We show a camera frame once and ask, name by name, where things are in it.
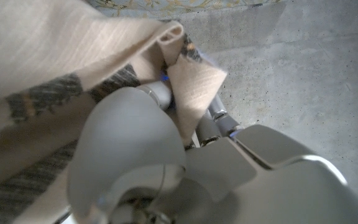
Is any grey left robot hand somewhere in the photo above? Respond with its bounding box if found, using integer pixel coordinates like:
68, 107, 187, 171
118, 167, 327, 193
67, 80, 358, 224

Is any beige plaid scarf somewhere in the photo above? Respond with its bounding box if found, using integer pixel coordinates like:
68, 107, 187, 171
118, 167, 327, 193
0, 0, 228, 224

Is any floral printed backdrop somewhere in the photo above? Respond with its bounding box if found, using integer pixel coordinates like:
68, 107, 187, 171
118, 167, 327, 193
85, 0, 288, 17

